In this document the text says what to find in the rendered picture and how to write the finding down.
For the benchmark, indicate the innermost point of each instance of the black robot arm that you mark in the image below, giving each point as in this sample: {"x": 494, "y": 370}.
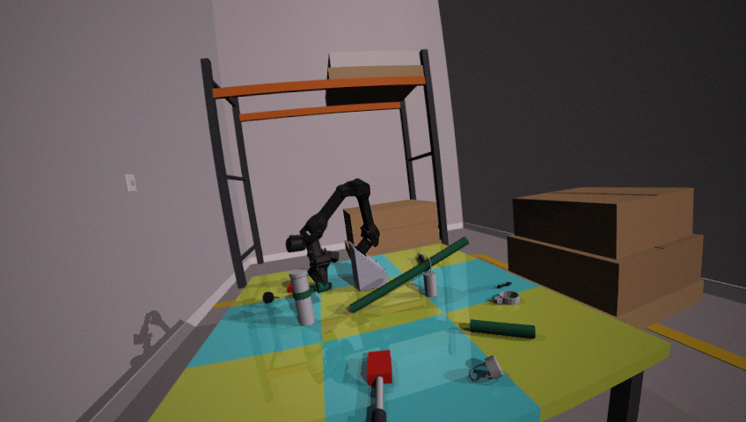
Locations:
{"x": 318, "y": 222}

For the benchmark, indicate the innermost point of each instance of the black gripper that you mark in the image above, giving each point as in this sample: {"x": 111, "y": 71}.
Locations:
{"x": 318, "y": 265}

